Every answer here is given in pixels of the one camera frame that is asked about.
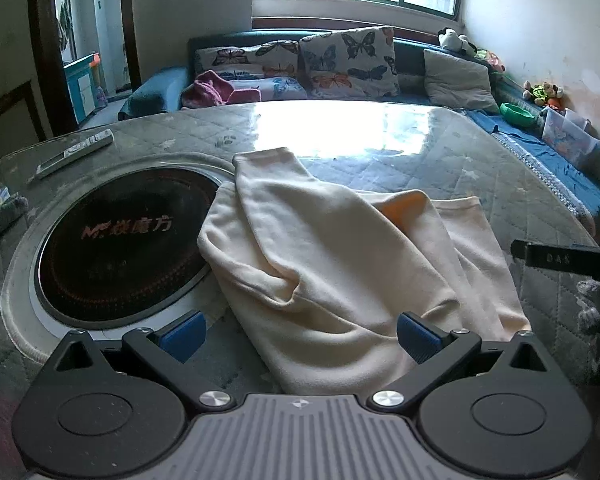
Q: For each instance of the dark wooden door frame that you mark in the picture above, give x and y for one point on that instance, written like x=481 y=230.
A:
x=50 y=60

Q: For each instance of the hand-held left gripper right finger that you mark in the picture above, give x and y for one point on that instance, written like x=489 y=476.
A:
x=417 y=338

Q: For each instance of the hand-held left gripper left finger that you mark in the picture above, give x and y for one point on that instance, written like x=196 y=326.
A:
x=182 y=336

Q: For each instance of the green brown plush toy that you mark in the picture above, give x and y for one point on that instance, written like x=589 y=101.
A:
x=544 y=92

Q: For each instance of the dark wooden chair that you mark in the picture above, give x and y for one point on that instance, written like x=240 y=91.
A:
x=10 y=94

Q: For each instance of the clear plastic box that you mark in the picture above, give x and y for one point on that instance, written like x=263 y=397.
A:
x=567 y=135

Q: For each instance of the long butterfly print pillow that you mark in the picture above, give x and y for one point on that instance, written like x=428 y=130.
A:
x=240 y=57

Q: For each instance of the flat butterfly print cushion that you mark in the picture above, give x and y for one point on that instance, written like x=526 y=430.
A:
x=280 y=88

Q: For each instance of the round black induction cooktop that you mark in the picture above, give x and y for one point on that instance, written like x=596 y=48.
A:
x=120 y=240

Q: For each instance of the pink green plush toy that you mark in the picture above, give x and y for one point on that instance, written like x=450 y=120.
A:
x=490 y=59

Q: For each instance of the blue sofa blanket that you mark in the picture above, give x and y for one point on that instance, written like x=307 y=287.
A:
x=555 y=170

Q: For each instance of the green bowl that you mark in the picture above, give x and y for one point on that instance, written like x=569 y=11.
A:
x=517 y=114

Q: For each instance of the blue sofa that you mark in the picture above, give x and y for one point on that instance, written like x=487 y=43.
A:
x=155 y=92

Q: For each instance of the grey remote control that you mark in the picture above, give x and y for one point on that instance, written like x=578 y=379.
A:
x=75 y=152

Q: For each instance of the cream garment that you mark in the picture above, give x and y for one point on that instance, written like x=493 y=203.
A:
x=330 y=260

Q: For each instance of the grey folded cloth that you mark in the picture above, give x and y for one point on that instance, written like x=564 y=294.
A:
x=0 y=212

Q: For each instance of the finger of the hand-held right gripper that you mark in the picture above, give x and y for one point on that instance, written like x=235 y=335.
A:
x=555 y=259

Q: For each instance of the square butterfly print pillow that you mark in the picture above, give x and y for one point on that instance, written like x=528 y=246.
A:
x=345 y=60

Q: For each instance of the grey quilted table cover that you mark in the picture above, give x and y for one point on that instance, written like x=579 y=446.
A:
x=480 y=175

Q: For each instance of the panda plush toy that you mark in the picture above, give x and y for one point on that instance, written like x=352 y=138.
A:
x=452 y=39

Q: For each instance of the pink cloth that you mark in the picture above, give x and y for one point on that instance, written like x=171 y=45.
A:
x=207 y=91

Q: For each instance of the grey pillow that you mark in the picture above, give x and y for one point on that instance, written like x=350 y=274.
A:
x=457 y=80

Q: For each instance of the light blue cabinet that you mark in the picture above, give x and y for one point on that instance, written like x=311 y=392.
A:
x=82 y=82

